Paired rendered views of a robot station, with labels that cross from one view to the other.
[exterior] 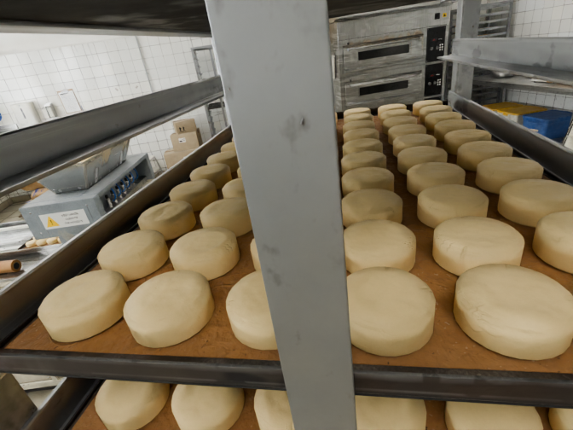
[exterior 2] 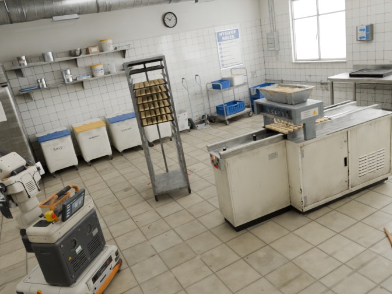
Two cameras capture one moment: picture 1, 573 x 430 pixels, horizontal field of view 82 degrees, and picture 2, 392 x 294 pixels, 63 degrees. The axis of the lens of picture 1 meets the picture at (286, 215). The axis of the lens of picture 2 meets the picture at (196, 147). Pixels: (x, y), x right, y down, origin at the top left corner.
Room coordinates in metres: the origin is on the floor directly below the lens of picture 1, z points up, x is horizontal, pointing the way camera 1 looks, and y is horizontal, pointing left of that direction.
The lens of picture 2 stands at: (4.44, -1.10, 1.95)
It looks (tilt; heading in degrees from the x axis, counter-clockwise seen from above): 19 degrees down; 160
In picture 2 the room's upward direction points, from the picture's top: 10 degrees counter-clockwise
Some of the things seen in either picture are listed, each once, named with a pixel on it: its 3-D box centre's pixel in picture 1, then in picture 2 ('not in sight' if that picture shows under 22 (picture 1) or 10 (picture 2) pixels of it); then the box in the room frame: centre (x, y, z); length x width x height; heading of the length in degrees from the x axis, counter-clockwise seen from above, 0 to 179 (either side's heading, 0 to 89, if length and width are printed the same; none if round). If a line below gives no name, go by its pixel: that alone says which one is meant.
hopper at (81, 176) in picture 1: (89, 162); (284, 94); (1.73, 0.97, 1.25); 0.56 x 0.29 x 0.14; 179
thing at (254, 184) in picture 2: not in sight; (251, 179); (1.72, 0.46, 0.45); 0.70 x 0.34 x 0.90; 89
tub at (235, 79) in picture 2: not in sight; (233, 80); (-2.13, 2.51, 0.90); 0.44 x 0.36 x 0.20; 13
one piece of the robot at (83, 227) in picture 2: not in sight; (65, 234); (1.77, -1.40, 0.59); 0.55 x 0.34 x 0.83; 139
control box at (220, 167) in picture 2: not in sight; (216, 161); (1.71, 0.10, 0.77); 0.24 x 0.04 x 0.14; 179
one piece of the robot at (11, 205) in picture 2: not in sight; (17, 199); (1.52, -1.69, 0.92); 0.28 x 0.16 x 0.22; 139
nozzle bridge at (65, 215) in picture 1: (107, 204); (286, 116); (1.73, 0.97, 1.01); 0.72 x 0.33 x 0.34; 179
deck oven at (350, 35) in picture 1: (382, 83); not in sight; (5.14, -1.70, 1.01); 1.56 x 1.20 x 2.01; 95
